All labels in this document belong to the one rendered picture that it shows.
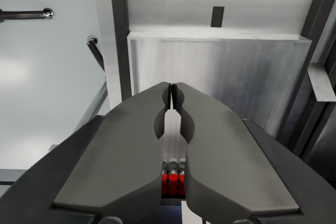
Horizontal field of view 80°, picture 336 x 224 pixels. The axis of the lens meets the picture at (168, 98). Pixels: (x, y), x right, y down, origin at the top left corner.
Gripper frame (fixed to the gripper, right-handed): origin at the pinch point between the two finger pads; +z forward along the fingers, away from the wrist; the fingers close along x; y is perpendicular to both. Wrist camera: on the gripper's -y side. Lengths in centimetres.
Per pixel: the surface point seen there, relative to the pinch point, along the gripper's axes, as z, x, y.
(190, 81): 21.4, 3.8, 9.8
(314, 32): 19.6, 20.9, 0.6
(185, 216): 7.9, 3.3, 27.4
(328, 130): 21.4, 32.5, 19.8
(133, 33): 19.8, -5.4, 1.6
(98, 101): 67, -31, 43
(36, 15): 101, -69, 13
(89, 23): 110, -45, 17
